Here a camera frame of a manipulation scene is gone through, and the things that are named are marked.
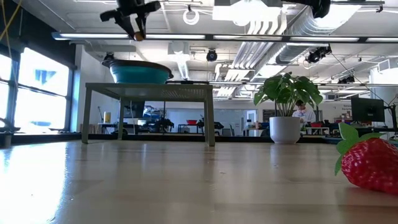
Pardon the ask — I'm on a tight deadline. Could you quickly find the linear ceiling light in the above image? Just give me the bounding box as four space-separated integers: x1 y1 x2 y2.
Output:
51 32 398 44

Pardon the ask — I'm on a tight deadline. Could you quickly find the black ceiling-mounted device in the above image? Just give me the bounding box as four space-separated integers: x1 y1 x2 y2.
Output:
306 45 332 65

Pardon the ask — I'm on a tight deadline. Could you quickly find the person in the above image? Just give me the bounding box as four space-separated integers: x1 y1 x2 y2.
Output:
292 99 317 124

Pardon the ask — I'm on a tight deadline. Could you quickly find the black computer monitor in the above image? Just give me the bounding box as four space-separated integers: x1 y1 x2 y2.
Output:
351 96 386 123

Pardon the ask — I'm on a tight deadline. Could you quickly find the red plastic strawberry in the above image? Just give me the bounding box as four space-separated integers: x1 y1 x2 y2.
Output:
334 122 398 196

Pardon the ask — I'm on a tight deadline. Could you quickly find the potted monstera plant white pot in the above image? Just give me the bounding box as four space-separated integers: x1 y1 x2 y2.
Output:
253 71 324 144

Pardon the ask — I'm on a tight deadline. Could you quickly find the green perforated metal riser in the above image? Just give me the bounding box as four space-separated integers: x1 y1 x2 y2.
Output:
81 82 216 147

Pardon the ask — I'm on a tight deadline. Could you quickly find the black window frame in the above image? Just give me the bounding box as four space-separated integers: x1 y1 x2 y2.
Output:
0 40 78 133

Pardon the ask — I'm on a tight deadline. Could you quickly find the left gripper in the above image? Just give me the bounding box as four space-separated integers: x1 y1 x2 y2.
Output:
99 0 162 40

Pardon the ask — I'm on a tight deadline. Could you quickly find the blue collapsible colander grey rim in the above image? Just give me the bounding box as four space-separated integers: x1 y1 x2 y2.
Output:
101 58 174 85

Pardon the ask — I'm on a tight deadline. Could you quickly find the black-handled kitchen knife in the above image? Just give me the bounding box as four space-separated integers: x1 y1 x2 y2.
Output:
165 80 210 85

